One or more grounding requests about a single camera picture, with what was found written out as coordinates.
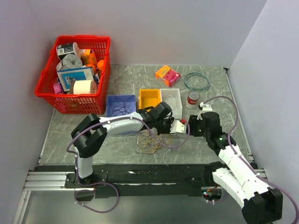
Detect multicolour wire pile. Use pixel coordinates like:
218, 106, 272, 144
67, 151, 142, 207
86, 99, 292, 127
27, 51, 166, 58
124, 129, 180, 167

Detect dark purple wire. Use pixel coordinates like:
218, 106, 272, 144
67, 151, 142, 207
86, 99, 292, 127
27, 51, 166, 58
111, 96, 136, 117

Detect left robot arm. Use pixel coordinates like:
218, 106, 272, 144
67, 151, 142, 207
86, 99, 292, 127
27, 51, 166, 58
71, 102, 175, 188

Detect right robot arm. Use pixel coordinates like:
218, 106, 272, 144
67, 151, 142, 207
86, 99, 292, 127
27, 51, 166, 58
188, 112, 283, 224

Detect yellow plastic bin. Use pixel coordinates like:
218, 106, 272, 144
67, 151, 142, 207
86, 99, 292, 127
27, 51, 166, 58
139, 89, 161, 109

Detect white plastic bin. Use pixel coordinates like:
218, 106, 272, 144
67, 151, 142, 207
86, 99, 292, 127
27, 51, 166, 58
160, 88, 183, 120

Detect red white soup can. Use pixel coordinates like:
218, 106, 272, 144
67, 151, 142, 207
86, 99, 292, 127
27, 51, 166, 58
186, 91, 200, 109

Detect orange pink snack box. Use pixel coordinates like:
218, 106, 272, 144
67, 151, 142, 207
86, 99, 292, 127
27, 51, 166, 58
154, 65, 181, 87

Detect blue open box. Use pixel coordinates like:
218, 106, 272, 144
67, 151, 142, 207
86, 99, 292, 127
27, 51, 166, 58
106, 95, 138, 137

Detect red plastic basket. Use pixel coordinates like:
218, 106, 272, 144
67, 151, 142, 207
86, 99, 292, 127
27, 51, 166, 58
35, 35, 110, 114

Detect orange ball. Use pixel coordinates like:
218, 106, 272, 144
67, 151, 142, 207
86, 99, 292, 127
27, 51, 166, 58
97, 60, 105, 70

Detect orange snack packet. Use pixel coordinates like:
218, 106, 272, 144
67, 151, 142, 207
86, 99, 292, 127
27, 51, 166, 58
81, 51, 98, 66

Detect blue white box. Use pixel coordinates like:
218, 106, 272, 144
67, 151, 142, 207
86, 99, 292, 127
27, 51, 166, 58
57, 67, 94, 91

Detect magenta packet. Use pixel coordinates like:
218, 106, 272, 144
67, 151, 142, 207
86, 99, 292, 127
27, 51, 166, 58
53, 84, 64, 94

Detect black white box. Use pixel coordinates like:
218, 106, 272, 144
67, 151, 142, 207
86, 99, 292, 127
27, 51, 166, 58
56, 42, 75, 60

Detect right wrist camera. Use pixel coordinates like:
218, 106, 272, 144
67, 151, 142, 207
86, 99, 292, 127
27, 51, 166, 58
197, 102, 213, 120

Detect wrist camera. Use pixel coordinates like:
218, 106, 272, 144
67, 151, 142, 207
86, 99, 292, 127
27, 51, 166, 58
170, 119, 186, 134
197, 102, 213, 120

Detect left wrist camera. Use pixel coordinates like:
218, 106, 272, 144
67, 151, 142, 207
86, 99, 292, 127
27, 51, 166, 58
170, 119, 186, 134

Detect white wires in bin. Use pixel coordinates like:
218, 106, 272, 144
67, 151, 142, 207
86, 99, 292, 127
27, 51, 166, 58
164, 94, 179, 112

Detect green blue wire coil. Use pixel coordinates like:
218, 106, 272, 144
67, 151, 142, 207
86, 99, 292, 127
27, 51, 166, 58
184, 70, 210, 92

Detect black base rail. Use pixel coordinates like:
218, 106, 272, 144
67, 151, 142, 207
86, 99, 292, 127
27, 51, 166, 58
34, 162, 222, 198

